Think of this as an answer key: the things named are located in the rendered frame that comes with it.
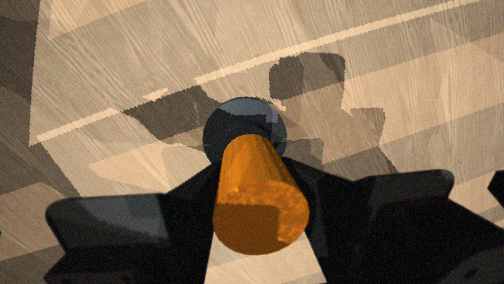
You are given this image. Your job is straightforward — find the dark grey round pedestal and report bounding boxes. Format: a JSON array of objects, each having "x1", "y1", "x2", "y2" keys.
[{"x1": 202, "y1": 97, "x2": 287, "y2": 164}]

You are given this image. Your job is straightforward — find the orange knob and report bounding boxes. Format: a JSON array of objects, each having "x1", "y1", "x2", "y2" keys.
[{"x1": 213, "y1": 134, "x2": 310, "y2": 256}]

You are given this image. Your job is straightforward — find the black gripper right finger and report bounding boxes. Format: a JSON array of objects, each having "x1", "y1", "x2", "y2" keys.
[{"x1": 280, "y1": 157, "x2": 455, "y2": 283}]

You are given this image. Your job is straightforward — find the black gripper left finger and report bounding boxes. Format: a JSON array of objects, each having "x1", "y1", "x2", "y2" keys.
[{"x1": 45, "y1": 161, "x2": 221, "y2": 284}]

